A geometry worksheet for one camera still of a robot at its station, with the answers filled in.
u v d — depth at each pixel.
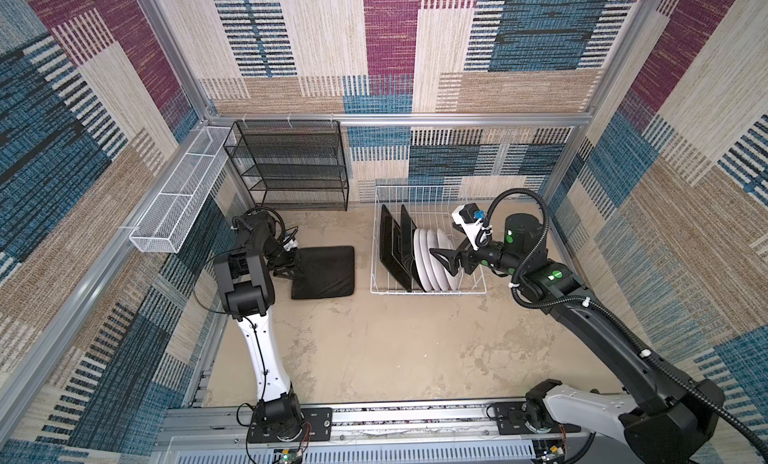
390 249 0.85
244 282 0.61
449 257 0.61
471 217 0.58
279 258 0.89
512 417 0.74
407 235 0.87
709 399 0.38
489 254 0.60
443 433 0.73
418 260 0.84
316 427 0.73
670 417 0.37
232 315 0.60
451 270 0.65
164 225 0.91
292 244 0.98
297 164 1.10
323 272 1.00
